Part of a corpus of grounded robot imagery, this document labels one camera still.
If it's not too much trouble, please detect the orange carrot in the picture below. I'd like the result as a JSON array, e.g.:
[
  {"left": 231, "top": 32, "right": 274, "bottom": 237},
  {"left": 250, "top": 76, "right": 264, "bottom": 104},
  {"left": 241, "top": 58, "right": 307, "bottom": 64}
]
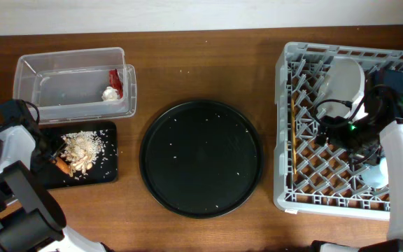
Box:
[{"left": 55, "top": 157, "right": 73, "bottom": 176}]

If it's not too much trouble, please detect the light blue cup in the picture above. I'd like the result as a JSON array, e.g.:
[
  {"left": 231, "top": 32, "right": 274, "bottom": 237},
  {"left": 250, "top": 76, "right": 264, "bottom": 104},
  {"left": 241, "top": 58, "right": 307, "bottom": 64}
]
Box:
[{"left": 361, "top": 157, "right": 388, "bottom": 189}]

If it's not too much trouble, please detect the grey plate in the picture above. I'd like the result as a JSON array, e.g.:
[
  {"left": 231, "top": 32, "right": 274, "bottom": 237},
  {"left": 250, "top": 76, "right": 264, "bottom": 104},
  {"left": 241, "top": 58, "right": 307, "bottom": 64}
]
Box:
[{"left": 316, "top": 58, "right": 365, "bottom": 118}]

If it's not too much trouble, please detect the white napkin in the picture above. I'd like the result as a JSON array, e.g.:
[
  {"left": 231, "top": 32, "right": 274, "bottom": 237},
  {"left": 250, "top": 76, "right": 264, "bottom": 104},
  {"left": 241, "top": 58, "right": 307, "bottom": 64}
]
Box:
[{"left": 101, "top": 86, "right": 120, "bottom": 102}]

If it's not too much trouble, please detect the red sauce packet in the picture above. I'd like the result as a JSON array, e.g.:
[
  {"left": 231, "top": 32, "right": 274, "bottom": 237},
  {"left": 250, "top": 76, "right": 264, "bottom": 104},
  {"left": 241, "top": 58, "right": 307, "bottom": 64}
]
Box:
[{"left": 108, "top": 69, "right": 123, "bottom": 99}]

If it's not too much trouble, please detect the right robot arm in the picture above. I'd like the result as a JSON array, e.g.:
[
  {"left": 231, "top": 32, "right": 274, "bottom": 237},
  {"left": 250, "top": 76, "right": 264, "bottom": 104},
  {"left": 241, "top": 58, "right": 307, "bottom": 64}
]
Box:
[{"left": 312, "top": 69, "right": 403, "bottom": 251}]

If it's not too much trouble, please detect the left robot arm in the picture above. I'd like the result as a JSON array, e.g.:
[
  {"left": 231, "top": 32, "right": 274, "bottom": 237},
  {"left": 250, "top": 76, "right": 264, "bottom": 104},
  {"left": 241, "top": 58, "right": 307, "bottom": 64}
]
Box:
[{"left": 0, "top": 99, "right": 109, "bottom": 251}]

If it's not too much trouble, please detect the grey dishwasher rack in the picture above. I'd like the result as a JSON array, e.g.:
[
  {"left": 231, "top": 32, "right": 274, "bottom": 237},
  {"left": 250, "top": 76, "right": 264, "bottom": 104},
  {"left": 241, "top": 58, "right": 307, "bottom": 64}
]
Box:
[{"left": 273, "top": 42, "right": 403, "bottom": 221}]

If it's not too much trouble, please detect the black rectangular tray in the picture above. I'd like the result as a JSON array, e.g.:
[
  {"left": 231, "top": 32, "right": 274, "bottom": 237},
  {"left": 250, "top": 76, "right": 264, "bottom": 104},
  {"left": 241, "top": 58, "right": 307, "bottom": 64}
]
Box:
[{"left": 36, "top": 121, "right": 118, "bottom": 189}]

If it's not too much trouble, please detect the food scraps and rice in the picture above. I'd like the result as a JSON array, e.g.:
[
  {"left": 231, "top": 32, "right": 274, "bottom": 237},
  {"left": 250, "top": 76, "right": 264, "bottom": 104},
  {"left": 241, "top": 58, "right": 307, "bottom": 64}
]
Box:
[{"left": 60, "top": 131, "right": 105, "bottom": 176}]

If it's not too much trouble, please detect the clear plastic bin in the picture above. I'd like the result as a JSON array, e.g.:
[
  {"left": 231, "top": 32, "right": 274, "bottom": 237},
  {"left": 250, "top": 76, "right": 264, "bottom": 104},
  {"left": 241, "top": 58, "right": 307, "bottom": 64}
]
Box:
[{"left": 12, "top": 47, "right": 137, "bottom": 125}]

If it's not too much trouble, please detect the round black tray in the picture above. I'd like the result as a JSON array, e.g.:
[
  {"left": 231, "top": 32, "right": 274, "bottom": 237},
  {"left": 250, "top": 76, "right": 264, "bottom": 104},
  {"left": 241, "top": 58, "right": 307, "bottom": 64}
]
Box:
[{"left": 139, "top": 100, "right": 264, "bottom": 219}]

